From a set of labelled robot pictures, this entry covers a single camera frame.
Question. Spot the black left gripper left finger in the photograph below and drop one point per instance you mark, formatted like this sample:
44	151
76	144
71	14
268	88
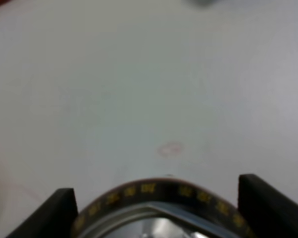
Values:
53	219

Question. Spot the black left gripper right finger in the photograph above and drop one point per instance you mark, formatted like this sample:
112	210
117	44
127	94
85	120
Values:
269	213

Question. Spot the red soda can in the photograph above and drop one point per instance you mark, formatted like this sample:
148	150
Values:
179	201

